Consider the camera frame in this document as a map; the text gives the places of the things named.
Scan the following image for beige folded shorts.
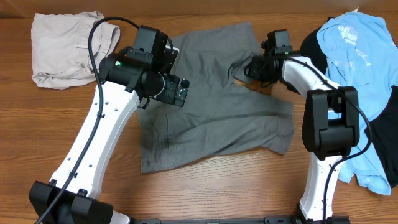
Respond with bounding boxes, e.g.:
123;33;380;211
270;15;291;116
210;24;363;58
31;11;104;90

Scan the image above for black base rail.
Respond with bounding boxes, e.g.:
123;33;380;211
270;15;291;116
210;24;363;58
131;216;351;224

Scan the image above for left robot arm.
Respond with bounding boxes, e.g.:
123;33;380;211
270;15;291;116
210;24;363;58
29;26;190;223

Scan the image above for light blue t-shirt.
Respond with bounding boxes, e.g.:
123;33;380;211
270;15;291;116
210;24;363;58
316;12;397;195

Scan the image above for grey shorts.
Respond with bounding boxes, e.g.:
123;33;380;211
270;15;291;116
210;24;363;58
137;22;294;174

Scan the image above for black garment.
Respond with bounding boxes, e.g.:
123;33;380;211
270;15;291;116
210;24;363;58
300;27;397;189

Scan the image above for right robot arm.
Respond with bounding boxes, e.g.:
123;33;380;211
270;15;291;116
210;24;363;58
244;29;359;223

